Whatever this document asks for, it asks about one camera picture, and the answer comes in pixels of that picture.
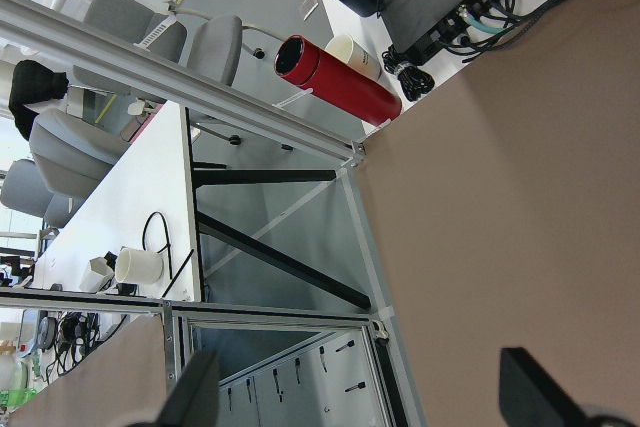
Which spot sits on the red thermos bottle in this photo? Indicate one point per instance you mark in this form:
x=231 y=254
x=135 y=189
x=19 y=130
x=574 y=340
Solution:
x=307 y=66

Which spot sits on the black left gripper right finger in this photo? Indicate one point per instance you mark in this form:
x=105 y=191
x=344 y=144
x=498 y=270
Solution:
x=529 y=396

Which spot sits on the white paper cup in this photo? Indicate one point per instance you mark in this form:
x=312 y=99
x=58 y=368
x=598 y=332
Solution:
x=347 y=50

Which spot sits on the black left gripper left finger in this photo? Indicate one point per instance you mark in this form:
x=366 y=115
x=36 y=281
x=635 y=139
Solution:
x=194 y=401

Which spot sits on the grey office chair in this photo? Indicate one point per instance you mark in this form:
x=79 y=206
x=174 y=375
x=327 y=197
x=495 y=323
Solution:
x=216 y=47

